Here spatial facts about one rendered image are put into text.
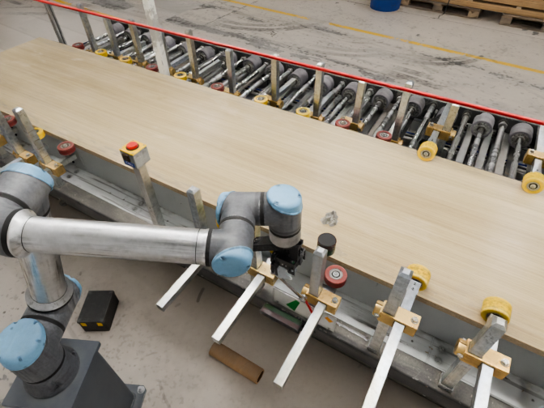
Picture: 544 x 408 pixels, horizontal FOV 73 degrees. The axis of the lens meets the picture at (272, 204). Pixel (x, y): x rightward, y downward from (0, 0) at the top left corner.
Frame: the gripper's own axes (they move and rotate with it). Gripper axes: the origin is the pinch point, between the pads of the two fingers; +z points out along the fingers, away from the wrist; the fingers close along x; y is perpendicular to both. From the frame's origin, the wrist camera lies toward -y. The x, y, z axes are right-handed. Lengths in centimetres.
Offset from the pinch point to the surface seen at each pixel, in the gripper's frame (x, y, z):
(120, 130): 42, -122, 9
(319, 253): 6.7, 10.4, -9.8
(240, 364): -4, -22, 92
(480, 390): -2, 63, 5
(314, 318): -1.2, 14.1, 14.6
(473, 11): 594, -15, 93
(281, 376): -23.3, 13.8, 14.5
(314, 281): 6.1, 9.9, 5.0
